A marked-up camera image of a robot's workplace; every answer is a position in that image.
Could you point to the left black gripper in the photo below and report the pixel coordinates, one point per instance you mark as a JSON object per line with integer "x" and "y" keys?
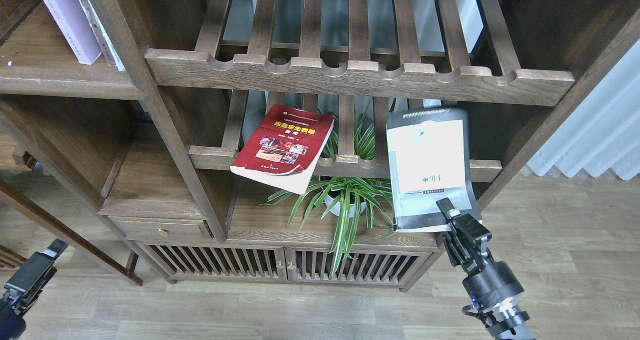
{"x": 24, "y": 287}

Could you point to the white lavender cover book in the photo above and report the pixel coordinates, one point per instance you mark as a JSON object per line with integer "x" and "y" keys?
{"x": 72, "y": 21}

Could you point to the brass drawer knob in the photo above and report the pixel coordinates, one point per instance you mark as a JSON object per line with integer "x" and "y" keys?
{"x": 162, "y": 232}

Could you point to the white curtain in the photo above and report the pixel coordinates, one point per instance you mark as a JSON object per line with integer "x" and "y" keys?
{"x": 603, "y": 132}

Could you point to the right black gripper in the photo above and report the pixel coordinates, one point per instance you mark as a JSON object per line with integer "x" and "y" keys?
{"x": 491, "y": 285}

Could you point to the white standing books on shelf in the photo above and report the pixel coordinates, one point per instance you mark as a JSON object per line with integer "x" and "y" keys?
{"x": 109, "y": 53}

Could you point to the red cover book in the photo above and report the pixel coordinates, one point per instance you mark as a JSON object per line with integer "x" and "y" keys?
{"x": 284, "y": 150}

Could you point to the dark wooden bookshelf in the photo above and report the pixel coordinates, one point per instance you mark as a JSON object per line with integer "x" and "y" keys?
{"x": 151, "y": 146}

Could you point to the black yellow-green cover book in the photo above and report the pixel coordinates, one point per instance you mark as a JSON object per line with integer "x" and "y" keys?
{"x": 429, "y": 160}

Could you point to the green spider plant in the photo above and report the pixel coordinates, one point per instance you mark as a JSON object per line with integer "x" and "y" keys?
{"x": 351, "y": 195}

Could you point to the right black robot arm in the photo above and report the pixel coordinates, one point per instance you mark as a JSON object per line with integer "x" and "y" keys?
{"x": 502, "y": 325}

